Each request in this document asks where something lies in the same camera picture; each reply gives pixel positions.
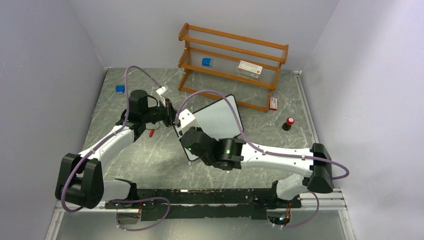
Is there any whiteboard with black frame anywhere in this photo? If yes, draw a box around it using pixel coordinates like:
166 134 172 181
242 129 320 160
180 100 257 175
173 94 244 162

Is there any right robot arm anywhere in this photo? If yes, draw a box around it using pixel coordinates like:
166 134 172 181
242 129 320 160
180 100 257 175
180 127 334 207

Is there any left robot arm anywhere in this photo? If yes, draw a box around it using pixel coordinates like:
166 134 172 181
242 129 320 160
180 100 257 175
55 85 177 209

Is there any blue eraser on table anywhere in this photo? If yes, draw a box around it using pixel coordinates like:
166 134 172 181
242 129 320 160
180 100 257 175
115 85 126 94

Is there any blue eraser on rack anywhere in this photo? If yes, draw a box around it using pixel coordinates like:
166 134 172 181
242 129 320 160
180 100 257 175
201 57 213 67

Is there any wooden two-tier rack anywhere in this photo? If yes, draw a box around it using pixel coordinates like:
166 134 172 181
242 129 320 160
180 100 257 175
178 22 289 113

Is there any white red box on rack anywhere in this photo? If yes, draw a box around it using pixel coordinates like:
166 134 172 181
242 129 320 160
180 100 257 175
236 60 263 79

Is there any small red white box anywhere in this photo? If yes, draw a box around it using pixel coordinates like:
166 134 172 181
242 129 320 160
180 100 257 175
269 97 278 111

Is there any red emergency stop button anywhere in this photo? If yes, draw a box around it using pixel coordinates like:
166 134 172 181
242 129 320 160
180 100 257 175
281 117 295 131

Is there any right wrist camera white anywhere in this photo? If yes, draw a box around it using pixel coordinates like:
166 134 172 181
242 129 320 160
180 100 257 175
176 109 200 137

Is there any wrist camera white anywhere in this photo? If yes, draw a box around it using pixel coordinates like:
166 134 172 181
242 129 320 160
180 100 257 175
176 109 200 137
156 85 172 105

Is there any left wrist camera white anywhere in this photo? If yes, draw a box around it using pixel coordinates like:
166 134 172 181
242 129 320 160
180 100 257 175
156 85 172 105

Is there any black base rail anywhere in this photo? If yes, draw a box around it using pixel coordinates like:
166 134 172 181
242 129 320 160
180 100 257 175
102 188 302 221

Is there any aluminium frame rail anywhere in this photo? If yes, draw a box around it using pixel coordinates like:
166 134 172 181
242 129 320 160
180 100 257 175
44 70 357 240

